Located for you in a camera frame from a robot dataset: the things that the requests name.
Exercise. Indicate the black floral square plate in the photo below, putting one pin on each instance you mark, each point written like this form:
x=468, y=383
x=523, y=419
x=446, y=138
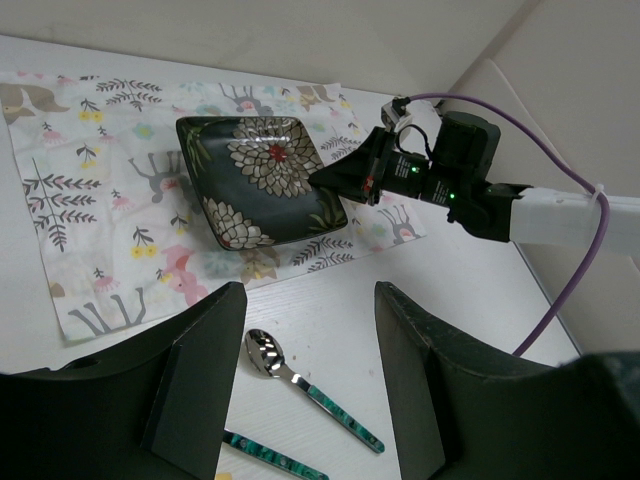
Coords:
x=250, y=175

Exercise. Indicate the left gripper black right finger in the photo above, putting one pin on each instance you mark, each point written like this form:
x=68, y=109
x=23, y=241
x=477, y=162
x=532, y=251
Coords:
x=462, y=409

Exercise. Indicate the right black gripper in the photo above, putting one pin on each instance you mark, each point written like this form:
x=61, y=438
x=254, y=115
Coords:
x=452, y=175

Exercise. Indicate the fork with teal handle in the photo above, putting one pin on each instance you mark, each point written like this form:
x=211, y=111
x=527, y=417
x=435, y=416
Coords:
x=271, y=457

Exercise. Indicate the spoon with teal handle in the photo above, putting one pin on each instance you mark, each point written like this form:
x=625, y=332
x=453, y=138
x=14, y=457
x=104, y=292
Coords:
x=267, y=357

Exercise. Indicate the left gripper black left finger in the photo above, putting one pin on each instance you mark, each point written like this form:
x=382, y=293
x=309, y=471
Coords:
x=151, y=407

